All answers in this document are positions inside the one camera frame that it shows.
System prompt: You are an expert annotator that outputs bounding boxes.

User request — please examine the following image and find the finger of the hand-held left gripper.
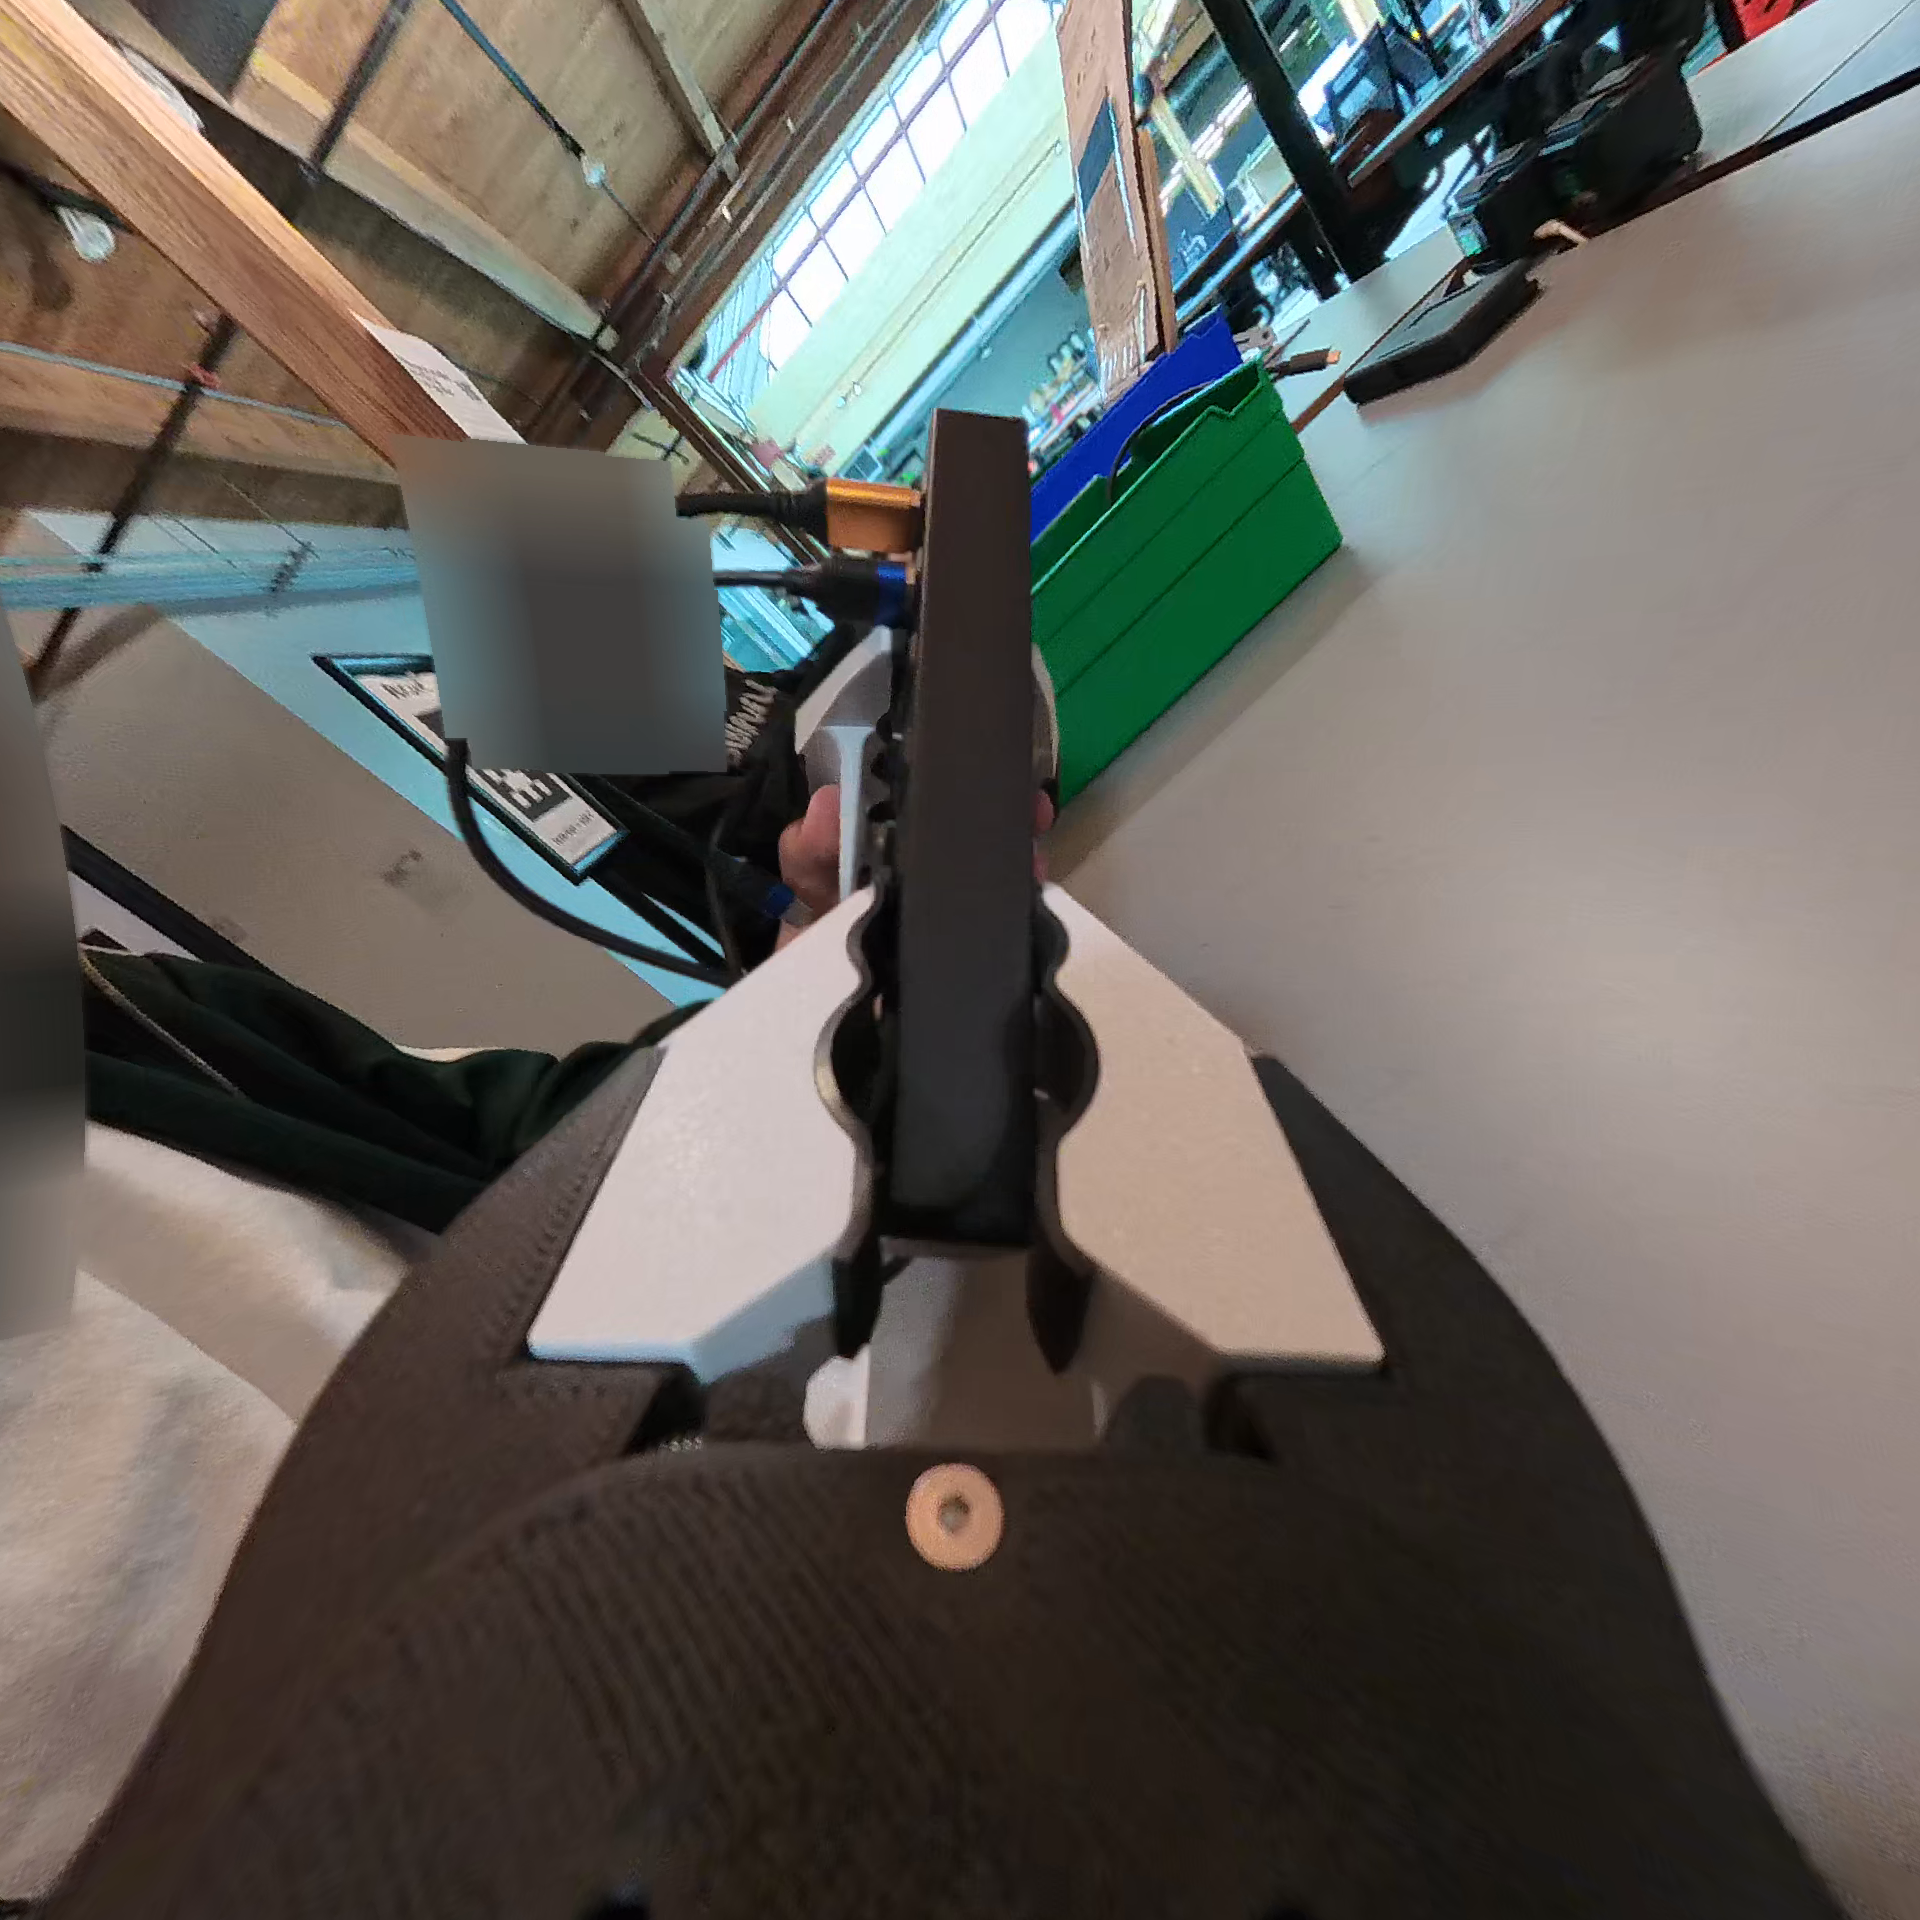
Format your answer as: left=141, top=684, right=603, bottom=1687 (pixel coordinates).
left=790, top=621, right=916, bottom=909
left=1029, top=642, right=1068, bottom=840

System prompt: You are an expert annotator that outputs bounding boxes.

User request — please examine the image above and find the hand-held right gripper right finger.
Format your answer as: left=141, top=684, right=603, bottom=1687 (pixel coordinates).
left=1029, top=884, right=1386, bottom=1445

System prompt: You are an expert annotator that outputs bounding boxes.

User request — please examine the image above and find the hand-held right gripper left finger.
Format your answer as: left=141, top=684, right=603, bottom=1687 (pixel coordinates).
left=525, top=882, right=890, bottom=1424

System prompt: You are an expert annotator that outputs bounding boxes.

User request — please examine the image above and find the black USB hub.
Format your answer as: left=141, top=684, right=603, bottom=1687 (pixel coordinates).
left=882, top=406, right=1056, bottom=1250

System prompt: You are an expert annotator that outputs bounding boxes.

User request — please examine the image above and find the orange-plug black braided cable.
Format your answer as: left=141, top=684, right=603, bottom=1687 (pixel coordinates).
left=675, top=477, right=929, bottom=557

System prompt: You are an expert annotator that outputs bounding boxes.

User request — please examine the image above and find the green plastic bin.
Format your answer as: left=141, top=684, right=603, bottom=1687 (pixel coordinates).
left=1026, top=358, right=1346, bottom=806

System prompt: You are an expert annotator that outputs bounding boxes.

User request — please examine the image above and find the grey desk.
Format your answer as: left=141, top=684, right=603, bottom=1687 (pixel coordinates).
left=1686, top=0, right=1920, bottom=170
left=1035, top=60, right=1920, bottom=1920

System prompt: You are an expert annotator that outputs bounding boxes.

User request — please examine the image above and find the person's left hand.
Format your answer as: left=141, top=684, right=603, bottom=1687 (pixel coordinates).
left=774, top=783, right=850, bottom=932

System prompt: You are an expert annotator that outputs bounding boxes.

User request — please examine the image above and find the blue plastic bin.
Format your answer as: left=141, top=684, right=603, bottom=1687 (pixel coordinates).
left=1026, top=307, right=1251, bottom=531

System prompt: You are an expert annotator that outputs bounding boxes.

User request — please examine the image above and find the dark green jacket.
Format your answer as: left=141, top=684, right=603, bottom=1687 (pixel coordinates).
left=83, top=661, right=818, bottom=1235

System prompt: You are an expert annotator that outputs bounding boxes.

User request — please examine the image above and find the white paper label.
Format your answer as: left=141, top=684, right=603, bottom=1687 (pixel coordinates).
left=363, top=320, right=522, bottom=448

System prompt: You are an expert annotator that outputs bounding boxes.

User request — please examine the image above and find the cardboard box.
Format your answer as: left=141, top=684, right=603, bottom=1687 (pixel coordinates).
left=1053, top=0, right=1186, bottom=374

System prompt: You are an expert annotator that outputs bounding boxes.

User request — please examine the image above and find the black rectangular device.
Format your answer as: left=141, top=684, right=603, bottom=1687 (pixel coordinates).
left=1340, top=263, right=1549, bottom=408

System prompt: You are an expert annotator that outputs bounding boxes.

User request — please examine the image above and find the white garment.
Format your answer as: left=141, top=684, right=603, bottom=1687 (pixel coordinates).
left=0, top=1117, right=414, bottom=1900

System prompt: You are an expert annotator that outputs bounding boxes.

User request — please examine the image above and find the black pole stand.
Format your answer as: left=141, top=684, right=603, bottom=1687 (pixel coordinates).
left=1197, top=0, right=1366, bottom=288

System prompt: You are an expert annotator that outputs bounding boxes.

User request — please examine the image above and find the black framed wall sign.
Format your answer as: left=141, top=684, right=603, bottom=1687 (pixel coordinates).
left=310, top=652, right=629, bottom=884

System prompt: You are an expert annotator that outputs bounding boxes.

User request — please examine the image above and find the black camera equipment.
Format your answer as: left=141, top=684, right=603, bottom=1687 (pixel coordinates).
left=1442, top=37, right=1708, bottom=271

